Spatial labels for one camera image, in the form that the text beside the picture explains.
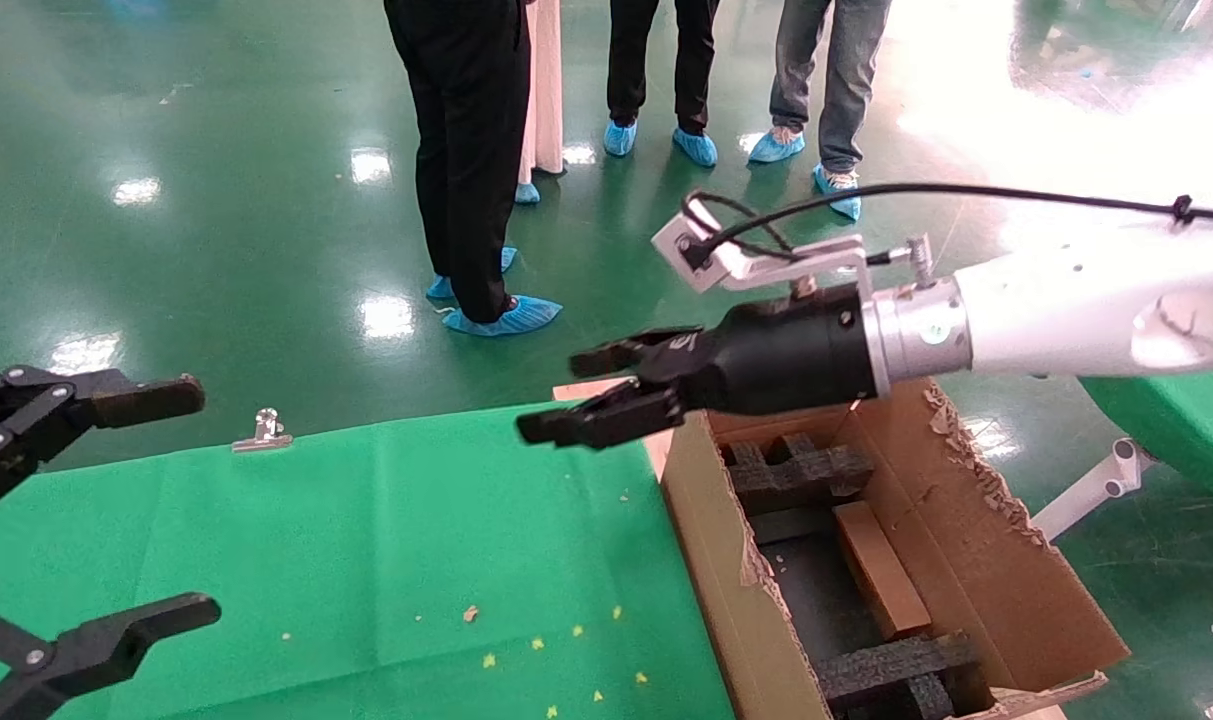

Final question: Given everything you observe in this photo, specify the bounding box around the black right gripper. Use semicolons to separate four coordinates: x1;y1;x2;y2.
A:
516;285;885;451

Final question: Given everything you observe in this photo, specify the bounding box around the small brown cardboard box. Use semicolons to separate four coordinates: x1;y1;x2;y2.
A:
831;500;935;641

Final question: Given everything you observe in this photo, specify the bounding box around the large open cardboard carton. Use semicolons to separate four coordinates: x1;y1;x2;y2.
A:
661;375;1132;720

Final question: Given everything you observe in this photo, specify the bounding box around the metal binder clip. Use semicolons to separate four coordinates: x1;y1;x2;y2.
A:
232;408;294;454

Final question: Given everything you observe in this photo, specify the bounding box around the large green tablecloth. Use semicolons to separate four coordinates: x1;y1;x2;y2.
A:
0;400;737;720

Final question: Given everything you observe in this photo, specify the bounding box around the person in black trousers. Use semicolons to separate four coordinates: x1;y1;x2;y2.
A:
384;0;532;324
608;0;719;131

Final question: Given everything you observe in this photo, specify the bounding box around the person in white skirt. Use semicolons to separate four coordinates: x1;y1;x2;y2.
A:
521;0;567;181

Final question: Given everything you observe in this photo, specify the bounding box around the person in grey jeans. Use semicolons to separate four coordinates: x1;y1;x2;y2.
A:
771;0;892;173

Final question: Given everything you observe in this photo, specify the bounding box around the white table leg pipe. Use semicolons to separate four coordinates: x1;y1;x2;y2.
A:
1031;438;1152;541

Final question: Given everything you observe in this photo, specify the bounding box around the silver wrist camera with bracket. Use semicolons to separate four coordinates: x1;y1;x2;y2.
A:
651;195;872;301

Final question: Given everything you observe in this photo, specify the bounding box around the black camera cable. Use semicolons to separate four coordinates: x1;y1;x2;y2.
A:
681;183;1213;266

